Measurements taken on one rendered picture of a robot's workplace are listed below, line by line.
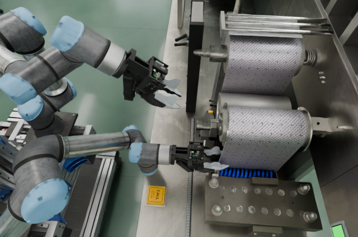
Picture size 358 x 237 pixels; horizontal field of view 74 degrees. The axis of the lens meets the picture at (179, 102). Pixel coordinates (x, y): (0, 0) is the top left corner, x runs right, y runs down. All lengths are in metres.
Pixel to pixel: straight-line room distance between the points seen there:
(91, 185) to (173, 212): 0.97
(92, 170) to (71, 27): 1.49
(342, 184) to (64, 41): 0.81
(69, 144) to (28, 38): 0.40
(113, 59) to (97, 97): 2.00
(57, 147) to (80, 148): 0.08
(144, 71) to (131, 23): 2.77
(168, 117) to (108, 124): 1.19
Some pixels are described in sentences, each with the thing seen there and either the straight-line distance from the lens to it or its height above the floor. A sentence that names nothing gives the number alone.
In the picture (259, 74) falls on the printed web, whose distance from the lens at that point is 0.90.
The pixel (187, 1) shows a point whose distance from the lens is 1.63.
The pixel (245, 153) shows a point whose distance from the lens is 0.87.
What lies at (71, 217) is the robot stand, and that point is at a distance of 1.90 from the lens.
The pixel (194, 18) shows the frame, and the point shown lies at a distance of 0.88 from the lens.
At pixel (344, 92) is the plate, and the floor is 1.40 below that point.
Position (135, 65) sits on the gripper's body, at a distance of 0.59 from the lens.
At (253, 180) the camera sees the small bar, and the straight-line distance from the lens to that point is 0.98.
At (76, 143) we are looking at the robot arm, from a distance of 0.89.
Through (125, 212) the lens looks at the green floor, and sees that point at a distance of 2.02.
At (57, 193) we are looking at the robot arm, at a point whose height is 1.28.
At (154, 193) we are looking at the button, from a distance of 1.06.
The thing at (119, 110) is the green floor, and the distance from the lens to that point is 2.41.
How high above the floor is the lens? 1.94
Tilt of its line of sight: 55 degrees down
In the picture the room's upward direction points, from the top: straight up
